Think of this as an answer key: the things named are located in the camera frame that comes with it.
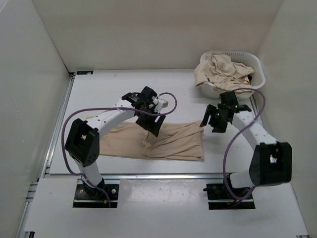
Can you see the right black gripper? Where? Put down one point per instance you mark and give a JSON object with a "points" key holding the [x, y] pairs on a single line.
{"points": [[211, 111]]}

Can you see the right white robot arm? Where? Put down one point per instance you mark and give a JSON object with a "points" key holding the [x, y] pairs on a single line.
{"points": [[271, 163]]}

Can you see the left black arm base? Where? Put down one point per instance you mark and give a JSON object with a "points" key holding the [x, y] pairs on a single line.
{"points": [[89, 197]]}

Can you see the black corner label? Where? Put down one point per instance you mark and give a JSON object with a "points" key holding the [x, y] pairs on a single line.
{"points": [[85, 72]]}

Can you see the right aluminium rail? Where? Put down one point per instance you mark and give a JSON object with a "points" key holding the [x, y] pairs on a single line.
{"points": [[253, 105]]}

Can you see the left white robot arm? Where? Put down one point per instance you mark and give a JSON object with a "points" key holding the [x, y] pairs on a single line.
{"points": [[82, 143]]}

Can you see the beige trousers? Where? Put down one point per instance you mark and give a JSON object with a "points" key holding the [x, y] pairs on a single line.
{"points": [[175, 141]]}

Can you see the beige clothes pile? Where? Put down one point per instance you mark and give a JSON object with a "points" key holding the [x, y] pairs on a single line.
{"points": [[223, 73]]}

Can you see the white laundry basket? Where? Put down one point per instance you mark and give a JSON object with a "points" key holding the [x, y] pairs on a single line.
{"points": [[257, 79]]}

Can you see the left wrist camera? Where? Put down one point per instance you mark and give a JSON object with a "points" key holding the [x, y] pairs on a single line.
{"points": [[159, 104]]}

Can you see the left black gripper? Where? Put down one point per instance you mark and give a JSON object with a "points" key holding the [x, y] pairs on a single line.
{"points": [[151, 126]]}

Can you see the front aluminium rail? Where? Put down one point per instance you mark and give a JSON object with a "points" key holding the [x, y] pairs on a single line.
{"points": [[164, 176]]}

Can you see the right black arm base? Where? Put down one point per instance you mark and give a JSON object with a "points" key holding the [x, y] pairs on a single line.
{"points": [[220, 199]]}

